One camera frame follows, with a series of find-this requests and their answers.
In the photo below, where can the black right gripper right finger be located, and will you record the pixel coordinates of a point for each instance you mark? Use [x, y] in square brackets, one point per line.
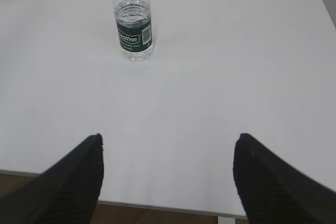
[272, 191]

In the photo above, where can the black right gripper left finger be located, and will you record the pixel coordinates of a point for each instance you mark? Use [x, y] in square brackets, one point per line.
[65, 193]

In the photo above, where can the clear green-label water bottle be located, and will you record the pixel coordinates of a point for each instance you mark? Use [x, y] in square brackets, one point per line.
[133, 21]

